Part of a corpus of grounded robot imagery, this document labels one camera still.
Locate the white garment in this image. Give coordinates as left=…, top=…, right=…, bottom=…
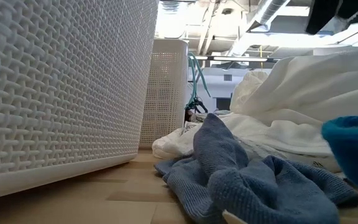
left=151, top=49, right=358, bottom=174

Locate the bright blue fuzzy cloth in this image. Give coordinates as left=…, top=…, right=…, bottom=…
left=321, top=116, right=358, bottom=200

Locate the white perforated laundry basket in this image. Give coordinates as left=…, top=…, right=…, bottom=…
left=138, top=39, right=189, bottom=149

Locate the long ceiling light strip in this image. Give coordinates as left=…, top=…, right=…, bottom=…
left=188, top=55, right=280, bottom=62

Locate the blue-grey knit cloth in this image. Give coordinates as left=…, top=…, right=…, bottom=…
left=154, top=113, right=358, bottom=224

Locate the white paper tag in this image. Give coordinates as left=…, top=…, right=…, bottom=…
left=221, top=209, right=249, bottom=224

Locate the white weave-pattern laundry basket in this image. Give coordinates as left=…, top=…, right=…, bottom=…
left=0, top=0, right=160, bottom=203

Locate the silver round air duct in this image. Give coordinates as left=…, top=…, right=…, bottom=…
left=247, top=0, right=291, bottom=32

